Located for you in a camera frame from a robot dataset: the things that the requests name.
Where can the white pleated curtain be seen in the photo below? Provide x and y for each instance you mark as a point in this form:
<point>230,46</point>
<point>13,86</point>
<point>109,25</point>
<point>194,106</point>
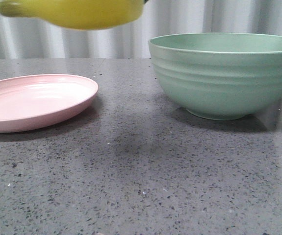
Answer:
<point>34,38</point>

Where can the yellow banana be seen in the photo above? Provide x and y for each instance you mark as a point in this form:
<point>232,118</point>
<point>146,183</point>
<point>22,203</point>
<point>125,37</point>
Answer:
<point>76,14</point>

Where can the green ribbed bowl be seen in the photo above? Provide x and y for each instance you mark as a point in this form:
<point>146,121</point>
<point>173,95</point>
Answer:
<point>219,76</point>

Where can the pink plate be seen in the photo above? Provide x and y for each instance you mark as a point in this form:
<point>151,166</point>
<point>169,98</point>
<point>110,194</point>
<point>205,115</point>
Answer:
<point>37,101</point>

